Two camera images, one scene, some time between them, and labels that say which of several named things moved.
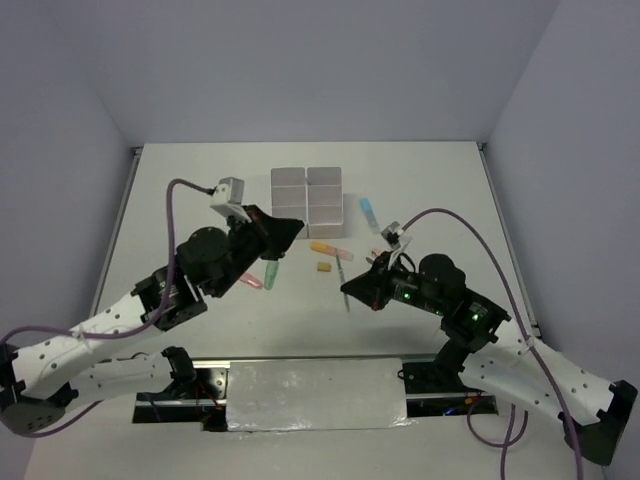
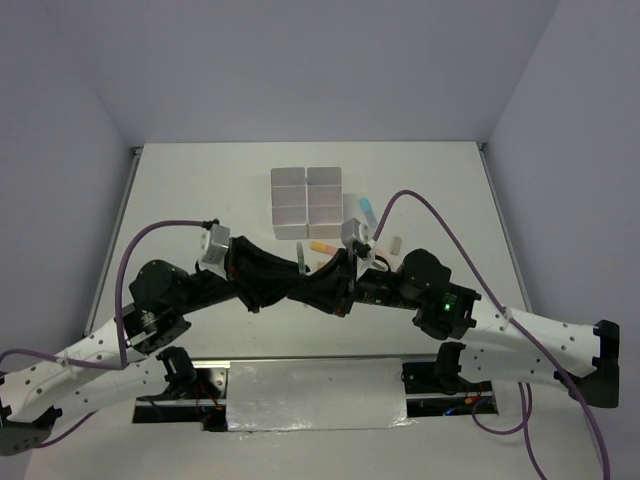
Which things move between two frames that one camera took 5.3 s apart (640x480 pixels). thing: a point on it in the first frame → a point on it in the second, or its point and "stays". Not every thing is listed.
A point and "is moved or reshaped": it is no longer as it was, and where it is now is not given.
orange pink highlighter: x=332 y=251 stays
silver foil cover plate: x=316 y=394 stays
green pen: x=342 y=278 is moved or reshaped
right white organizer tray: x=324 y=202 stays
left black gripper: x=275 y=235 → x=259 y=278
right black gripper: x=371 y=286 → x=332 y=287
